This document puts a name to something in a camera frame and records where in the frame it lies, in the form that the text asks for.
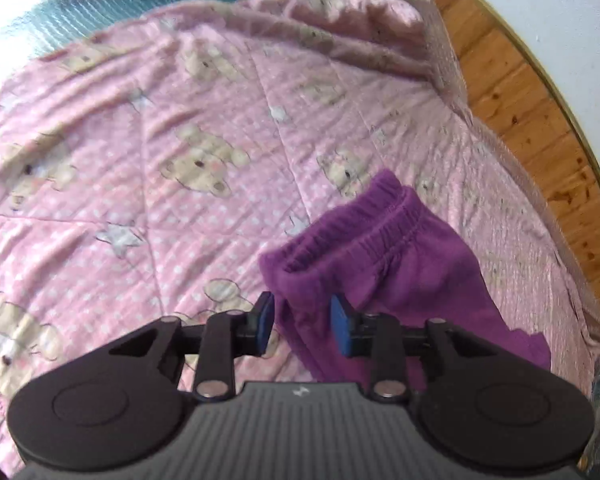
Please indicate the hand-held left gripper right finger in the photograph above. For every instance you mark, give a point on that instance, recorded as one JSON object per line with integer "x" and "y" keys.
{"x": 341, "y": 327}

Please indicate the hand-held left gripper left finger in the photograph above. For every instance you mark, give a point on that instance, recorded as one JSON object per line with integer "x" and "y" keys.
{"x": 265, "y": 322}

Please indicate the purple pants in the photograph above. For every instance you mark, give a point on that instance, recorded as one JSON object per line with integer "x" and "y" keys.
{"x": 420, "y": 270}

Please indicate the pink bear print blanket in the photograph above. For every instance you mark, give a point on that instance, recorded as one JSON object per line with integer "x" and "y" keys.
{"x": 130, "y": 185}

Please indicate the wooden headboard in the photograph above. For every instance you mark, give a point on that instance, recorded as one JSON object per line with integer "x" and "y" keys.
{"x": 530, "y": 125}

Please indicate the clear bubble wrap sheet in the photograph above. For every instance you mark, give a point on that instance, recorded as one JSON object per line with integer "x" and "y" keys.
{"x": 447, "y": 67}

